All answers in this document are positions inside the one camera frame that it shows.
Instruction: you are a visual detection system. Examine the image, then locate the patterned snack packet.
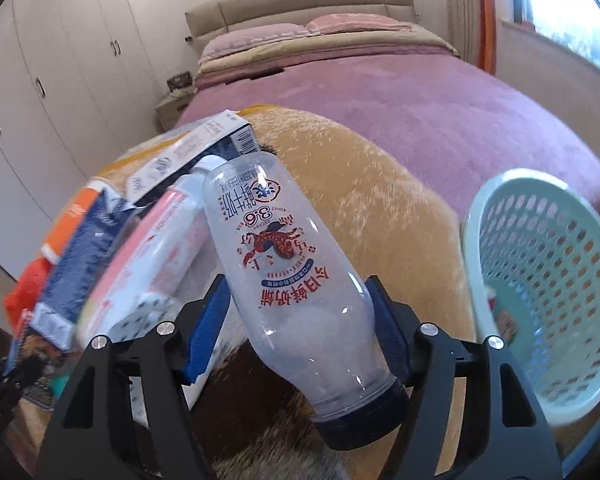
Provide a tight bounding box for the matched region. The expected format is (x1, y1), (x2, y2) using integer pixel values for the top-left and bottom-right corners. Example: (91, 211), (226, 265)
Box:
(22, 335), (76, 401)

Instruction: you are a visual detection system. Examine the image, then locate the dark blue carton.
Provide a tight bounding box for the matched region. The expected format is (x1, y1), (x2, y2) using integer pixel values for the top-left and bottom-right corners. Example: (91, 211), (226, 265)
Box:
(30, 192), (141, 351)

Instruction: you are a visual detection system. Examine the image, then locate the red plastic bag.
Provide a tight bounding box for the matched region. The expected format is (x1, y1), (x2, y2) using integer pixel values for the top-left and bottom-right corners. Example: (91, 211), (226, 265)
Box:
(2, 257), (56, 341)

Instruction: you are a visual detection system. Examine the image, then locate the window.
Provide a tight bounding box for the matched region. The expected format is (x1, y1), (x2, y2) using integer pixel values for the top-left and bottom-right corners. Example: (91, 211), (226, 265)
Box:
(510, 0), (600, 73)

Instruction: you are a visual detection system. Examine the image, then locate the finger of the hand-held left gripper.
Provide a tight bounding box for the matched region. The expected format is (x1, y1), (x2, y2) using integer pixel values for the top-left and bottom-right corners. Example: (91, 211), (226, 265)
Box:
(0, 355), (48, 401)

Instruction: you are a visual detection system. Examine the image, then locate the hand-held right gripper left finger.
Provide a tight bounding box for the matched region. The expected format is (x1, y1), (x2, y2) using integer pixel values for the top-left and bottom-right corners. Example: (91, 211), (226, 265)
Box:
(37, 275), (233, 480)

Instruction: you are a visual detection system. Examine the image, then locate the pink and white bottle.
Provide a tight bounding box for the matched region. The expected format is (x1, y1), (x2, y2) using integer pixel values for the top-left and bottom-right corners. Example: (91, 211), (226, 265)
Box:
(77, 155), (226, 351)

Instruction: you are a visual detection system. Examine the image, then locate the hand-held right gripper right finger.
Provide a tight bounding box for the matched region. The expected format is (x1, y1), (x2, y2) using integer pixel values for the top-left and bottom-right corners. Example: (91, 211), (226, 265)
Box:
(365, 275), (563, 480)

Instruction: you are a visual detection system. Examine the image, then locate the orange and white box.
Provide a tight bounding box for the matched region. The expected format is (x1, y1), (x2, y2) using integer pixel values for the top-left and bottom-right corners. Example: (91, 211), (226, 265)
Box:
(40, 186), (103, 266)

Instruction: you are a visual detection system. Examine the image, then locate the beige folded quilt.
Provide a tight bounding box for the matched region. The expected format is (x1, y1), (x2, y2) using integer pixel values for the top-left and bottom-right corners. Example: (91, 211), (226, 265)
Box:
(195, 25), (461, 86)

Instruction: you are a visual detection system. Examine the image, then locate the white wardrobe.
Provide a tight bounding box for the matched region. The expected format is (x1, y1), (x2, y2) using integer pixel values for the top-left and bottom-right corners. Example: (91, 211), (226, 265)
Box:
(0, 0), (191, 271)

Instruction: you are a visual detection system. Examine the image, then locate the brown printed blanket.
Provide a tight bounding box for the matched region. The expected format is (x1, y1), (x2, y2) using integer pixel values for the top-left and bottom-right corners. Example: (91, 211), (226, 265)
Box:
(10, 105), (481, 480)

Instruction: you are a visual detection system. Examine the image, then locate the light green plastic basket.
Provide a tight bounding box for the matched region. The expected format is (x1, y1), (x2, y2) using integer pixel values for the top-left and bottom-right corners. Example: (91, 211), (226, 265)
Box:
(461, 169), (600, 428)

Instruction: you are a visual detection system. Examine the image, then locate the clear plastic bottle blue cap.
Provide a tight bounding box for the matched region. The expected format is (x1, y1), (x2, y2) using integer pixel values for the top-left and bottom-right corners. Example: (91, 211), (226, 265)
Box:
(201, 152), (412, 452)

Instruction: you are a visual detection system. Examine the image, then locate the pink bedspread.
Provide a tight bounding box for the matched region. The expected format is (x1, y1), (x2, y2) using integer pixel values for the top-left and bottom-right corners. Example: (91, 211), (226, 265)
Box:
(172, 52), (600, 221)

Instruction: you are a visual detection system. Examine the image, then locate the white curtain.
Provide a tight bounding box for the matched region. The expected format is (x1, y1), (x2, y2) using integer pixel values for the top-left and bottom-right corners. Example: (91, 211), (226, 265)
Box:
(442, 0), (486, 68)

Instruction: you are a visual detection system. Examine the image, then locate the beige padded headboard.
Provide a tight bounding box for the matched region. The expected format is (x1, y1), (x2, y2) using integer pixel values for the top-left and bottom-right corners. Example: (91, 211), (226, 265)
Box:
(185, 0), (415, 58)

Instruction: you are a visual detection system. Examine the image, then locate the beige nightstand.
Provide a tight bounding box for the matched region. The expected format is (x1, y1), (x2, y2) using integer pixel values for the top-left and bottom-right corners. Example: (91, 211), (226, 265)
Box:
(155, 91), (196, 131)

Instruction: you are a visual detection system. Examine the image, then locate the orange curtain strip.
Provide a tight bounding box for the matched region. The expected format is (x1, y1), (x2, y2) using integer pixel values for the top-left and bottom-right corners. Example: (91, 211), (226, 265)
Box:
(475, 0), (498, 78)

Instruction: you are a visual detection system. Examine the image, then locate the pink pillow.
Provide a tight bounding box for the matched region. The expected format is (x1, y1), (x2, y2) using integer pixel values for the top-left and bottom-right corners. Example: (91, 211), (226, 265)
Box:
(200, 24), (311, 58)
(305, 14), (406, 35)

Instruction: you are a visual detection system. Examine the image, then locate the white milk carton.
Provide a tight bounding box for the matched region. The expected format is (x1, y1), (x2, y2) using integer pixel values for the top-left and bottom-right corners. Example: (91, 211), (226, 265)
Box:
(130, 110), (259, 207)

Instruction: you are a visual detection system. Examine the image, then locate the white box with black dots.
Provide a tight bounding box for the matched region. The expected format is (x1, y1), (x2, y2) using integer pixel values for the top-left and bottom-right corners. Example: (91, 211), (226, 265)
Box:
(115, 295), (216, 411)

